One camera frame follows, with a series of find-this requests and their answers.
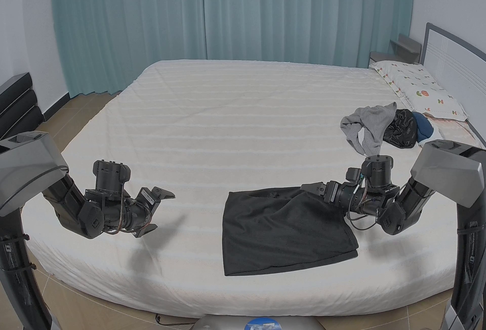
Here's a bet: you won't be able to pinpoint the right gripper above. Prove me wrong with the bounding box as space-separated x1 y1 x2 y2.
301 180 360 213

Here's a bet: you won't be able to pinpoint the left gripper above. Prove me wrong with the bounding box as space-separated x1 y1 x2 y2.
121 187 176 239

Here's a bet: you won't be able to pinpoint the black T-shirt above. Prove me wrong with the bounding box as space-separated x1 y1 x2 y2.
221 186 359 277

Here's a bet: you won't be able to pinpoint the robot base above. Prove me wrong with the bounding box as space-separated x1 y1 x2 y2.
194 315 316 330

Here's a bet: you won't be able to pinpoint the grey shorts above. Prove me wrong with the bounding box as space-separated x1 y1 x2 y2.
340 102 398 155

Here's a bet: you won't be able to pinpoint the bed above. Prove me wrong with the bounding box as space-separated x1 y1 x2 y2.
23 22 486 319

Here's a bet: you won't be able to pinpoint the black glossy garment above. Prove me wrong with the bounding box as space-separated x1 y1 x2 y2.
383 109 418 149

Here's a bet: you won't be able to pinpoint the dark blue garment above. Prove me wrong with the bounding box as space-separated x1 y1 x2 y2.
412 112 435 143

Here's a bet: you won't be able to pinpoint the white garment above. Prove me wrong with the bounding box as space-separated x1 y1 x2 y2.
418 127 445 148

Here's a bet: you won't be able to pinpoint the white printed pillow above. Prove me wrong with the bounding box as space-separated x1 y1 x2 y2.
368 60 469 122

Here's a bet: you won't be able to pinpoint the grey bedside table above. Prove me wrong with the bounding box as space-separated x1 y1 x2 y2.
369 33 422 64

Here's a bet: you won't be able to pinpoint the black cable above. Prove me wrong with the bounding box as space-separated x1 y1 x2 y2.
154 313 198 330
349 212 376 231
103 224 137 236

